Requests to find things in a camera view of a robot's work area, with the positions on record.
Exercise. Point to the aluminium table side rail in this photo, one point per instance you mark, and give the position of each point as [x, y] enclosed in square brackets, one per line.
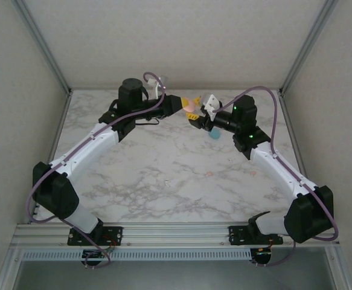
[289, 121]
[55, 151]

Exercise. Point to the aluminium mounting rail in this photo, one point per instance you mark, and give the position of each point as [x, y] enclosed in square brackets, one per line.
[175, 234]

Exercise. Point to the small controller circuit board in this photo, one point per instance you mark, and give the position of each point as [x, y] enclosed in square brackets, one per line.
[95, 254]
[261, 253]

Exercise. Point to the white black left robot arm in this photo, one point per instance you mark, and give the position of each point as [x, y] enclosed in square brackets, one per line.
[85, 151]

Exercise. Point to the aluminium frame corner post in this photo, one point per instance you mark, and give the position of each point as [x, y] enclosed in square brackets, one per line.
[308, 45]
[45, 45]

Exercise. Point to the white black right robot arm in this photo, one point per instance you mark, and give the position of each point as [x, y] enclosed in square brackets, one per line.
[281, 172]

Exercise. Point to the blue earbud charging case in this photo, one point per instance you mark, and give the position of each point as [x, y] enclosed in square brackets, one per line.
[215, 135]

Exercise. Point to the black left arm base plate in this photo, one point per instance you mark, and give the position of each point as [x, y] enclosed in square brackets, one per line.
[112, 234]

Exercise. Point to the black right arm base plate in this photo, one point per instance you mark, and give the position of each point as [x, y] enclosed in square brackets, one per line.
[239, 235]

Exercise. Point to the aluminium frame leg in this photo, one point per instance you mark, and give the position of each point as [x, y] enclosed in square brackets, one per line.
[340, 272]
[6, 272]

